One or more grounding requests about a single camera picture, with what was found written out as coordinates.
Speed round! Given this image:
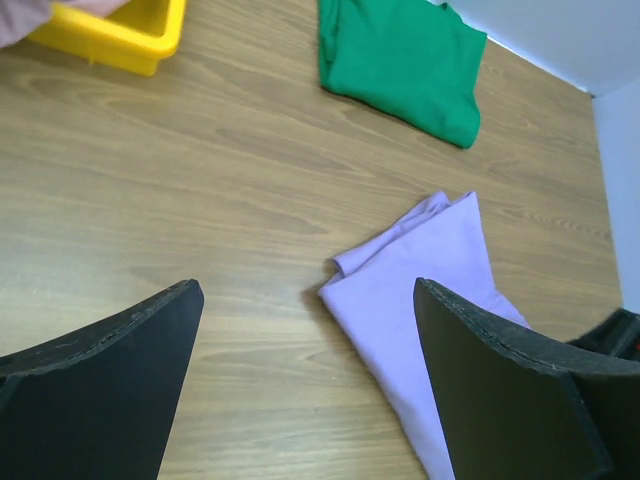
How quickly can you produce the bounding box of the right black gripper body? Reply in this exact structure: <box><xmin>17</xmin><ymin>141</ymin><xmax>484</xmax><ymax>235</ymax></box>
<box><xmin>568</xmin><ymin>308</ymin><xmax>639</xmax><ymax>361</ymax></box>

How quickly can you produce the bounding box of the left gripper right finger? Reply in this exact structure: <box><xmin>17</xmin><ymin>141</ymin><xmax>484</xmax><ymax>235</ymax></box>
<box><xmin>414</xmin><ymin>279</ymin><xmax>639</xmax><ymax>479</ymax></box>

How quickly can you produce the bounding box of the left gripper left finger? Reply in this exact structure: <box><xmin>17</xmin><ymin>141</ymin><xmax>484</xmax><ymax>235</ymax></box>
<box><xmin>1</xmin><ymin>279</ymin><xmax>204</xmax><ymax>479</ymax></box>

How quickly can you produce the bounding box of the purple t shirt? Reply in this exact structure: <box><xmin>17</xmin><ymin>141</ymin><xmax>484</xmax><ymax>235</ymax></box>
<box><xmin>319</xmin><ymin>192</ymin><xmax>527</xmax><ymax>479</ymax></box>

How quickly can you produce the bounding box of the folded green t shirt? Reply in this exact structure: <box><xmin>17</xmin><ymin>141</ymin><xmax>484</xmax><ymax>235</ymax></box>
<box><xmin>317</xmin><ymin>0</ymin><xmax>487</xmax><ymax>149</ymax></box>

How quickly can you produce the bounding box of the yellow plastic bin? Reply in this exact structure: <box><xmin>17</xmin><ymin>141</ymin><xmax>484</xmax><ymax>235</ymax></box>
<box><xmin>27</xmin><ymin>0</ymin><xmax>187</xmax><ymax>76</ymax></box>

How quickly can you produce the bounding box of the pink t shirt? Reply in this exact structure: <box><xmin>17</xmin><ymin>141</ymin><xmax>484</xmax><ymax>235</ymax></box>
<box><xmin>1</xmin><ymin>0</ymin><xmax>126</xmax><ymax>48</ymax></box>

